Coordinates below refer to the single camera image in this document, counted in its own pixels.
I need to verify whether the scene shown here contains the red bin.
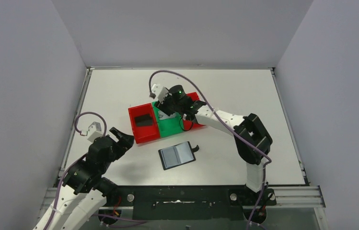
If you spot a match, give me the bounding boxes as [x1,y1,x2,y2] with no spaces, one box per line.
[181,92,206,129]
[128,103,161,144]

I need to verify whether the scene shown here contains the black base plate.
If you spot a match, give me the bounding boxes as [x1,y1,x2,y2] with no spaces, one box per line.
[96,185,277,221]

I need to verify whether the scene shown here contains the green bin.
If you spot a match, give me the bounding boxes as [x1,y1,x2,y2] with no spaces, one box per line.
[151,102,183,138]

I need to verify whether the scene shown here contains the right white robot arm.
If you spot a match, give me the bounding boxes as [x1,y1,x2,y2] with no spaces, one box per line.
[151,84,273,193]

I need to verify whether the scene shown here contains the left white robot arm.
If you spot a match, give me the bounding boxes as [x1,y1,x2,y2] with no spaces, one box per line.
[34,127,135,230]

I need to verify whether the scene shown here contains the black card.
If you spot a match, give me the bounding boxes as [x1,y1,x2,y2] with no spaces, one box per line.
[134,114,153,127]

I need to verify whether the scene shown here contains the black leather card holder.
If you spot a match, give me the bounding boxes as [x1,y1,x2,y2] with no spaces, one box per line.
[158,141,200,170]

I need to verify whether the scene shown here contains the aluminium frame rail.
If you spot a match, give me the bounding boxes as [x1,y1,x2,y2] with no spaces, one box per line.
[35,185,326,230]

